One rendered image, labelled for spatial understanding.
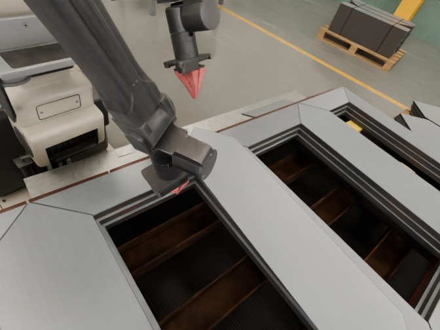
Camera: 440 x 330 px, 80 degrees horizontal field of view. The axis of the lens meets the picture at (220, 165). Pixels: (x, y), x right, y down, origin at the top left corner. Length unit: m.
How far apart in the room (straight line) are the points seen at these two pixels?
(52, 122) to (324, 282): 0.83
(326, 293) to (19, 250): 0.58
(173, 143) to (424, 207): 0.76
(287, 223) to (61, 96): 0.70
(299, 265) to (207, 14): 0.55
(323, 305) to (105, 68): 0.55
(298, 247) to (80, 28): 0.56
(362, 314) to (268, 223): 0.25
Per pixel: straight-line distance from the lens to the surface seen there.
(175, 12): 0.65
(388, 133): 1.23
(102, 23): 0.32
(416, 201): 0.97
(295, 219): 0.68
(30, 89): 0.89
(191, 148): 0.42
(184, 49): 0.66
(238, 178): 0.69
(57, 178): 0.93
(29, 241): 0.61
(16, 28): 0.76
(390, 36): 4.70
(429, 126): 1.47
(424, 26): 7.39
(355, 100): 1.29
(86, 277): 0.55
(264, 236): 0.62
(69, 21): 0.30
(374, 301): 0.69
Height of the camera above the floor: 1.38
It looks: 46 degrees down
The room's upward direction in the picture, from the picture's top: 17 degrees clockwise
